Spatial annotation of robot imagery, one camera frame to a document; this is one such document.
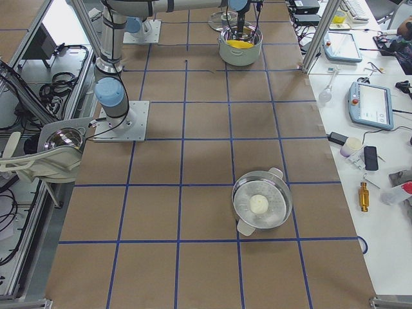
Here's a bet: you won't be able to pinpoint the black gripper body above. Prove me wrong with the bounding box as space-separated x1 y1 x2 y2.
237 8 247 30

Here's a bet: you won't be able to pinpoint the yellow toy corn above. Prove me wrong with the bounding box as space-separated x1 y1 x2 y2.
226 39 254 49

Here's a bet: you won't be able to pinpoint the glass pot lid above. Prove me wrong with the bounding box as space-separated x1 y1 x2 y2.
208 11 238 32

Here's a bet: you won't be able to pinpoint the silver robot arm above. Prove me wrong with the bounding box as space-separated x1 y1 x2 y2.
125 17 152 35
95 1 251 133

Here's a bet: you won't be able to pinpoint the pale green electric pot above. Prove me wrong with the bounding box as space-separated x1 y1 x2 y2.
218 24 263 66

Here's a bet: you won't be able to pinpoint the steel steamer pot with bun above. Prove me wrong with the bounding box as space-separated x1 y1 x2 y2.
232 167 292 236

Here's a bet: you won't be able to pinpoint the blue teach pendant far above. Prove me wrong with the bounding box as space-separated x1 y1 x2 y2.
323 32 362 63

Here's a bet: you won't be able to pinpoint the blue teach pendant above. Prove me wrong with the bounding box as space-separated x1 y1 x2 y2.
348 82 394 130
323 32 362 63

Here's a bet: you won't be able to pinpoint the black scissors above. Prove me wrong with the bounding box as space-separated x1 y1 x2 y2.
357 77 370 84

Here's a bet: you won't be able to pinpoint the black power adapter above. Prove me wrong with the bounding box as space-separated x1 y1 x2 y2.
327 132 348 145

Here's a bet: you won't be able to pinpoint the blue teach pendant near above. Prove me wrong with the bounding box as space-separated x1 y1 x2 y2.
348 82 394 130

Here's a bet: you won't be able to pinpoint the white paper cup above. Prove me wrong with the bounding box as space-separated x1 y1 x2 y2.
340 137 363 158

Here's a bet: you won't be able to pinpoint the black smartphone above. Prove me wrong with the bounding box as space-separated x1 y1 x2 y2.
364 146 379 171

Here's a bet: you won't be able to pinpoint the steel bowl on chair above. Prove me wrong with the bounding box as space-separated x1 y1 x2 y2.
43 127 83 150

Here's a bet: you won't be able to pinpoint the gold brass fitting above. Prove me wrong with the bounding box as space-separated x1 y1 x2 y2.
358 182 370 212

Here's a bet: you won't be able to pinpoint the grey chair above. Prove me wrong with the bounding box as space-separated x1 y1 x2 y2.
1 117 92 183

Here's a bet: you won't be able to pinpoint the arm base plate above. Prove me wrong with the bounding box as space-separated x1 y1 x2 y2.
123 19 162 45
91 100 149 142

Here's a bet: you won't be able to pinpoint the aluminium frame post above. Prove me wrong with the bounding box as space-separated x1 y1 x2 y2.
301 0 341 73

